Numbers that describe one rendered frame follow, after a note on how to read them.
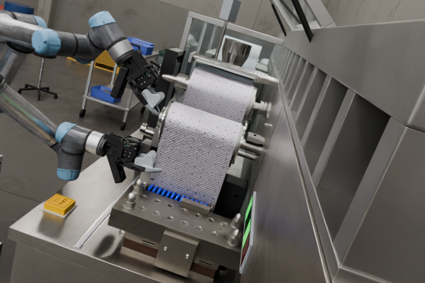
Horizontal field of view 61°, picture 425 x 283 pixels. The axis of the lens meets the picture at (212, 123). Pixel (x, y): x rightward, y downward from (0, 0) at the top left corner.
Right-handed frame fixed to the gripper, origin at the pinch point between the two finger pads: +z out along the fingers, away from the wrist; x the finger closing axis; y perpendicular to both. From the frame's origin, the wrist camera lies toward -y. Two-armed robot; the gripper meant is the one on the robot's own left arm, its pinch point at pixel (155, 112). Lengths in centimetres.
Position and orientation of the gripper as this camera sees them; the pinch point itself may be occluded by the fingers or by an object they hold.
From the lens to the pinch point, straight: 121.3
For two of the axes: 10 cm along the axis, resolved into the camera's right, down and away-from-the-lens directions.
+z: 5.4, 8.3, 1.3
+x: 1.4, -2.4, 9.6
